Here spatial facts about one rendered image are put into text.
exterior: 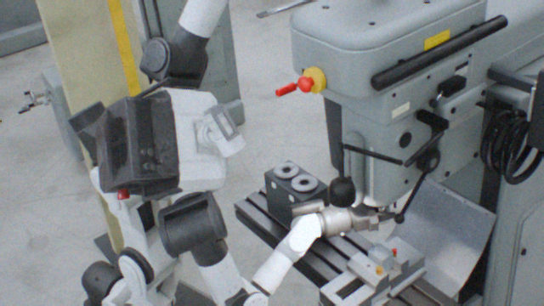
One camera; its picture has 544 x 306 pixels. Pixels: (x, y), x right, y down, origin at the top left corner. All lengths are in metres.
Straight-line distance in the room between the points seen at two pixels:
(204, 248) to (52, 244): 2.45
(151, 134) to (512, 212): 1.17
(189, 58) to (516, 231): 1.21
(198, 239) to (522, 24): 1.04
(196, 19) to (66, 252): 2.49
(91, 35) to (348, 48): 1.89
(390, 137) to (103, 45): 1.83
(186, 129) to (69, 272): 2.26
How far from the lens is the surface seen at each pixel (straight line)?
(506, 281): 2.22
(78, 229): 3.88
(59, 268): 3.67
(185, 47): 1.50
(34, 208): 4.19
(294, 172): 2.06
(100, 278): 2.40
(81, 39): 2.91
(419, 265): 1.95
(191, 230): 1.44
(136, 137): 1.39
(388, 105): 1.34
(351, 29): 1.23
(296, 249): 1.62
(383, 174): 1.52
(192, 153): 1.45
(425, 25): 1.33
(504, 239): 2.07
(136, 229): 1.84
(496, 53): 1.67
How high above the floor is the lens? 2.37
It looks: 32 degrees down
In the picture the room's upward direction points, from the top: 5 degrees counter-clockwise
